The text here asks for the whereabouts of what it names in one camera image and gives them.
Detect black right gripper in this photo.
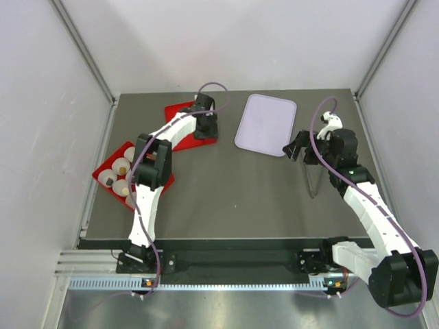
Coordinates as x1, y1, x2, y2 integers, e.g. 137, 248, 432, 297
283, 130, 338, 170

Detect red box lid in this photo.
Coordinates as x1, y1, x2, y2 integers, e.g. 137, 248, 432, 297
164, 101, 217, 151

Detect metal tongs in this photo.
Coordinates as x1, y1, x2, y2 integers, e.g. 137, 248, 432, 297
298, 147, 324, 199

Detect red chocolate box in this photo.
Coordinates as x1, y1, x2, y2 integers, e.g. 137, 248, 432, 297
91, 141, 176, 210

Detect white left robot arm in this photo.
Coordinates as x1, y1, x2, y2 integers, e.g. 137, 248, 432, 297
119, 92, 218, 273

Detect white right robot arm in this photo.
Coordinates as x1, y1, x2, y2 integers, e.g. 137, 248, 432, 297
283, 128, 438, 308

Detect lavender plastic tray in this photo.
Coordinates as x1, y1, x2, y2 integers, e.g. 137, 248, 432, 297
235, 94, 297, 157

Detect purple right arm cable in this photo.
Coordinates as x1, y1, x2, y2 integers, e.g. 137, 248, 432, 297
309, 96, 429, 318

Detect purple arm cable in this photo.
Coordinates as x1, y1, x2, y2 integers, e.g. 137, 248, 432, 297
309, 96, 429, 318
130, 82, 230, 299

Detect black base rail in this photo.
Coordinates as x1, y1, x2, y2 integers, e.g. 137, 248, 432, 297
115, 238, 364, 285

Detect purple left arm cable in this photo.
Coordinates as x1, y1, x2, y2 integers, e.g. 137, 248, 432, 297
130, 82, 230, 299

